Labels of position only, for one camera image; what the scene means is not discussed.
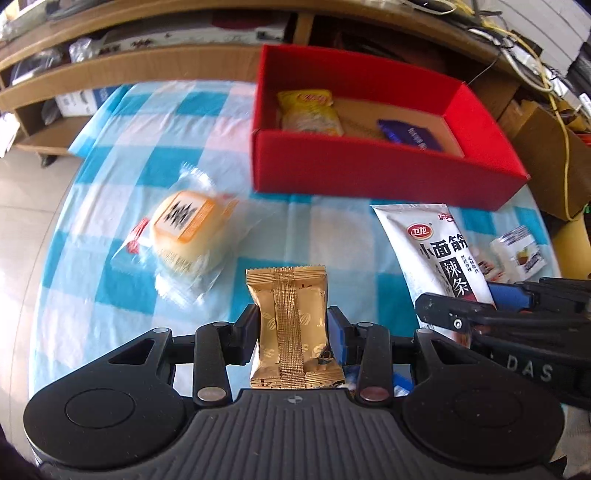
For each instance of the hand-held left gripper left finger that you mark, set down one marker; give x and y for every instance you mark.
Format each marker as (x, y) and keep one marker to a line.
(247, 330)

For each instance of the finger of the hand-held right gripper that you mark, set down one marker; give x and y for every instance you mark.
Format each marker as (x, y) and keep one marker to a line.
(443, 311)
(512, 296)

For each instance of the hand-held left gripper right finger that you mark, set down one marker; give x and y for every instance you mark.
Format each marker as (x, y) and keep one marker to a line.
(335, 337)

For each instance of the gold foil snack packet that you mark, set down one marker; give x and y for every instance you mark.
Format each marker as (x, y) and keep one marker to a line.
(295, 323)

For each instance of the white spicy strip packet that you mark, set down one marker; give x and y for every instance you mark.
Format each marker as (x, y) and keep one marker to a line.
(438, 258)

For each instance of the round bread bun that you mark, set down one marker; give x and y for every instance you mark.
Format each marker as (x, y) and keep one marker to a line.
(184, 230)

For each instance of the red cardboard box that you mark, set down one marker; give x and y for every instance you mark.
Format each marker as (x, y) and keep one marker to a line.
(369, 170)

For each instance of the small white snack packet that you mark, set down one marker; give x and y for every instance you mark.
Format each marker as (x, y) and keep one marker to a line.
(517, 251)

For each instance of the blue white checked tablecloth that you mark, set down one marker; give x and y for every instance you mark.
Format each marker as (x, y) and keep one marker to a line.
(323, 230)

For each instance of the brown cardboard box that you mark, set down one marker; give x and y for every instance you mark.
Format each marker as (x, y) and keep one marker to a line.
(540, 152)

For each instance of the dark purple snack packet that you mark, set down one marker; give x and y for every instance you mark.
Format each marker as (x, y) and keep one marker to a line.
(408, 134)

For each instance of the yellow snack packet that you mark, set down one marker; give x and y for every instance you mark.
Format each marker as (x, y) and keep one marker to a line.
(307, 113)

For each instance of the white power strip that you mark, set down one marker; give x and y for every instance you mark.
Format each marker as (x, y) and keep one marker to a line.
(521, 57)

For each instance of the wooden cabinet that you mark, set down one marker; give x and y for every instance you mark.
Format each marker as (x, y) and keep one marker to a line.
(138, 69)

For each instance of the small white box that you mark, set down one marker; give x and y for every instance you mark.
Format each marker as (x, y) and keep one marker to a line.
(76, 102)

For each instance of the long white box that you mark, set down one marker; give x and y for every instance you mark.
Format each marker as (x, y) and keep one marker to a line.
(184, 39)

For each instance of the clear plastic bag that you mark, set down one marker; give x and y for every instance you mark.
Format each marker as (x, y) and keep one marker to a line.
(83, 50)

